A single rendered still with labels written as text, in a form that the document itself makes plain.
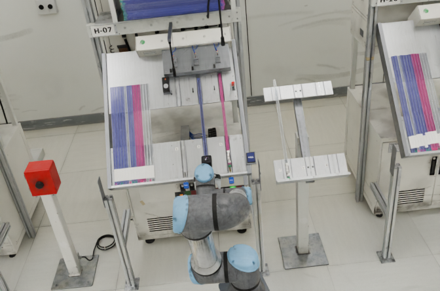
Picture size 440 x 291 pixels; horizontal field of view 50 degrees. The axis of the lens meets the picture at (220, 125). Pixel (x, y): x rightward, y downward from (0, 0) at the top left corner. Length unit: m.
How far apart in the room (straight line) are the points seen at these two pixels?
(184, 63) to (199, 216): 1.14
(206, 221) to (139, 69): 1.24
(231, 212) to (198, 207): 0.10
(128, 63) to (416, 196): 1.86
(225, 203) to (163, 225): 1.50
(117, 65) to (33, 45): 1.82
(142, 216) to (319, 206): 1.15
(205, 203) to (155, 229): 1.51
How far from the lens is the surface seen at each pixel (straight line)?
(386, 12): 2.83
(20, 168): 3.38
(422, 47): 2.70
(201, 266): 1.79
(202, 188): 1.89
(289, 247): 2.94
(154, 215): 2.90
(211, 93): 2.43
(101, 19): 2.53
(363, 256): 2.94
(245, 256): 1.84
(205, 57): 2.44
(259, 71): 4.23
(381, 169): 2.90
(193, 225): 1.48
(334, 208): 3.22
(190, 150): 2.36
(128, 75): 2.52
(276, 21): 4.09
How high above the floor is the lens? 2.12
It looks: 31 degrees down
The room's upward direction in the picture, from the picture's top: 6 degrees counter-clockwise
